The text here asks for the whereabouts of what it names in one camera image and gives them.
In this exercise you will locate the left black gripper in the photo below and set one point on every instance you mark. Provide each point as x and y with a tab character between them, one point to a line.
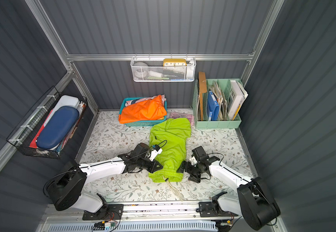
151	165

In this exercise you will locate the white tray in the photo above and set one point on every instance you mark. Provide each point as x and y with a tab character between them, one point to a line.
65	100

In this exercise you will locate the lime green shorts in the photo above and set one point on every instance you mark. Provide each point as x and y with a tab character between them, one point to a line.
171	136

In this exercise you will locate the navy blue case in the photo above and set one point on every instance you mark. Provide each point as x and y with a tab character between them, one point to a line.
58	127

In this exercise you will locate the white tape roll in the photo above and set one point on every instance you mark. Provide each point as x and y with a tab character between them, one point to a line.
140	70

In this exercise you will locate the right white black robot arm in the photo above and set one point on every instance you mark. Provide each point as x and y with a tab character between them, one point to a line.
252	199

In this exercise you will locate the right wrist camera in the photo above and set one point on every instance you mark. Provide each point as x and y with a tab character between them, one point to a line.
193	161

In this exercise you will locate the white wire wall basket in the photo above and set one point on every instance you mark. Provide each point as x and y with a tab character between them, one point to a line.
159	73

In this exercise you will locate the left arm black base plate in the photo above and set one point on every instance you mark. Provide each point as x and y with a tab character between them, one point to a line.
113	212

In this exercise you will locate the brown cardboard board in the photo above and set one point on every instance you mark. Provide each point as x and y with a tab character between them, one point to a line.
202	90

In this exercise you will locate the pink pouch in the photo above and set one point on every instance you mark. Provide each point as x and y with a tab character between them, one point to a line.
190	117

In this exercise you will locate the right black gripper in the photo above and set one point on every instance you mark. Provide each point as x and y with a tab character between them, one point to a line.
190	167

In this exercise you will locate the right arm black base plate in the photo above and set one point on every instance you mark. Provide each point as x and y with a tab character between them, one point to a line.
212	209

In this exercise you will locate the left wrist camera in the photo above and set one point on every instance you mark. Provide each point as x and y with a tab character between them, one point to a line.
155	150

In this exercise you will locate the yellow clock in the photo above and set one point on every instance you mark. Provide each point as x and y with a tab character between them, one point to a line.
174	62

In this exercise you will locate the white book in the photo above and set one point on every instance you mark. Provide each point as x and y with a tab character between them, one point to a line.
238	95

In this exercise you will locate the orange garment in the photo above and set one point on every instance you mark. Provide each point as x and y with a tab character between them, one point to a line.
142	109

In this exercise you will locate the mint green file organizer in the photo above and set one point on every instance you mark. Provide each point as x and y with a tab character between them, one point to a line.
224	85

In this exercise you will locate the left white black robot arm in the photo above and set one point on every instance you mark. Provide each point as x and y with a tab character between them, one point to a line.
65	190

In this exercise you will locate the teal plastic laundry basket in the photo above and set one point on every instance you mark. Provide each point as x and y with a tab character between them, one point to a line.
142	123

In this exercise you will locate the black wire side basket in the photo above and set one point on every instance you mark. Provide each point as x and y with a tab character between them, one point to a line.
21	137

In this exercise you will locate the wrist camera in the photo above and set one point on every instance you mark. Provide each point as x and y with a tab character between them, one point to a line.
193	161
155	150

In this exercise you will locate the blue folder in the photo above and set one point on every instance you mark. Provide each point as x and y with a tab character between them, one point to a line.
212	107

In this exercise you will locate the red folder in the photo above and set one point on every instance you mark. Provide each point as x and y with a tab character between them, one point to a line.
33	143

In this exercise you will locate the floral table mat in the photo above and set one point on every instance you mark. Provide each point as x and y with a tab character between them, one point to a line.
109	138

